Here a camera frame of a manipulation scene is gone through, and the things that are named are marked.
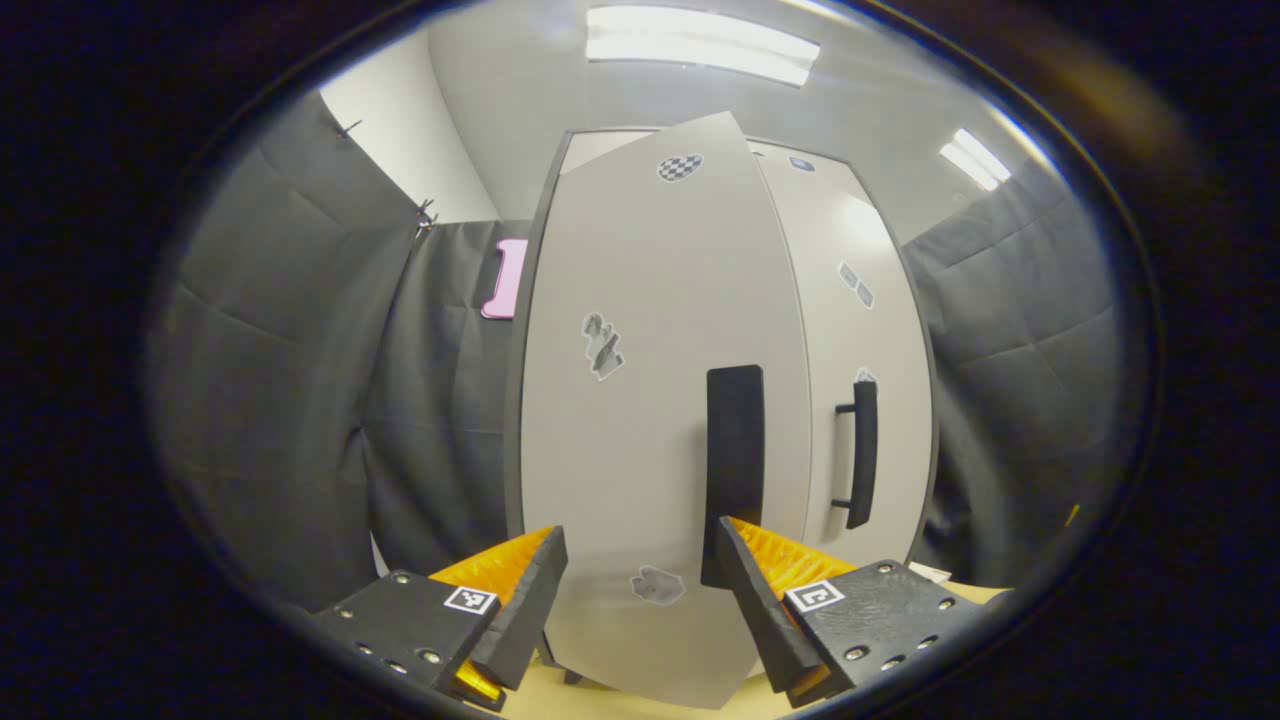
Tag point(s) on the large ceiling light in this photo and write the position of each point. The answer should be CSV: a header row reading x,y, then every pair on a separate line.
x,y
700,45

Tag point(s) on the small ceiling light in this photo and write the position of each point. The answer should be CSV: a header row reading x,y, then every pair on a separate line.
x,y
975,158

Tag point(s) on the grey cabinet door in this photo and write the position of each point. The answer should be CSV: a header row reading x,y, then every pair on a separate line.
x,y
640,450
860,300

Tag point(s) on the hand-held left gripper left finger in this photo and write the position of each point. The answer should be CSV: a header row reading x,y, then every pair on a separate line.
x,y
525,610

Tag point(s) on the grey cabinet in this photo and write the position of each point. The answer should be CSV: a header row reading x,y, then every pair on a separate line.
x,y
513,420

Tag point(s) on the black backdrop cloth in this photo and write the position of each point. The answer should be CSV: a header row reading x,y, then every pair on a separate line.
x,y
440,420

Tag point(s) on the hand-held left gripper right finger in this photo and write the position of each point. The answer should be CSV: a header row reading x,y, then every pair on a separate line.
x,y
765,610

